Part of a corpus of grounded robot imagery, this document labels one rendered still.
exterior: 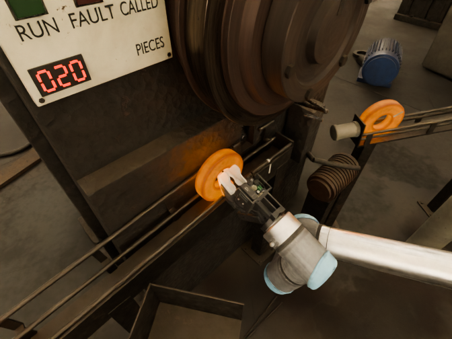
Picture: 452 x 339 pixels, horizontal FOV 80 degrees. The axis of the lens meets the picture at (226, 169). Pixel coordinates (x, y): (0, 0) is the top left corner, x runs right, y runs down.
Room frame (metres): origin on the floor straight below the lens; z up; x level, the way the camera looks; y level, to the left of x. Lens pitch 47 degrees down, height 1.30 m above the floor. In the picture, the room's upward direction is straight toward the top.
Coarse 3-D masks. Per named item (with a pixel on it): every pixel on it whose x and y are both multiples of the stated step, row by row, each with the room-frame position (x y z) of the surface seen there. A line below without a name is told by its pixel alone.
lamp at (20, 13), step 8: (8, 0) 0.38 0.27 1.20; (16, 0) 0.39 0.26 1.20; (24, 0) 0.39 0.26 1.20; (32, 0) 0.40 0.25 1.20; (40, 0) 0.40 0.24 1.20; (16, 8) 0.38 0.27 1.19; (24, 8) 0.39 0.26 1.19; (32, 8) 0.39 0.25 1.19; (40, 8) 0.40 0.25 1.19; (16, 16) 0.38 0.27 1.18; (24, 16) 0.39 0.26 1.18
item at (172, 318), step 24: (168, 288) 0.20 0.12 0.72; (144, 312) 0.16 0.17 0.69; (168, 312) 0.19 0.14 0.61; (192, 312) 0.19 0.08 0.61; (216, 312) 0.18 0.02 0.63; (240, 312) 0.17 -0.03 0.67; (144, 336) 0.13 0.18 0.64; (168, 336) 0.14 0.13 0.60; (192, 336) 0.14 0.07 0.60; (216, 336) 0.14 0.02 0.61
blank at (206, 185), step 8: (216, 152) 0.51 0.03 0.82; (224, 152) 0.52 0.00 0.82; (232, 152) 0.52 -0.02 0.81; (208, 160) 0.49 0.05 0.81; (216, 160) 0.48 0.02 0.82; (224, 160) 0.49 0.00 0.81; (232, 160) 0.51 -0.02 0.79; (240, 160) 0.54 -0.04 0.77; (200, 168) 0.48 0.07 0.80; (208, 168) 0.47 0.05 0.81; (216, 168) 0.47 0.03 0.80; (224, 168) 0.49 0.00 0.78; (240, 168) 0.54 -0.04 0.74; (200, 176) 0.46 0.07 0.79; (208, 176) 0.45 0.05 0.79; (216, 176) 0.47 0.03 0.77; (200, 184) 0.45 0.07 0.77; (208, 184) 0.45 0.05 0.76; (216, 184) 0.49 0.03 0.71; (200, 192) 0.44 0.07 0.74; (208, 192) 0.45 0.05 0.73; (216, 192) 0.47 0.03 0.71; (208, 200) 0.45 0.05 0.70
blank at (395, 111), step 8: (376, 104) 0.81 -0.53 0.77; (384, 104) 0.80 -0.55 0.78; (392, 104) 0.79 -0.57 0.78; (368, 112) 0.80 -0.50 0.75; (376, 112) 0.79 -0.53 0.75; (384, 112) 0.79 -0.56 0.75; (392, 112) 0.80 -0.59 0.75; (400, 112) 0.80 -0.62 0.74; (368, 120) 0.78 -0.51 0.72; (384, 120) 0.82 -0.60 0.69; (392, 120) 0.80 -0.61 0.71; (400, 120) 0.80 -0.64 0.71; (368, 128) 0.79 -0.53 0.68; (376, 128) 0.80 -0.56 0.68; (384, 128) 0.80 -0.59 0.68
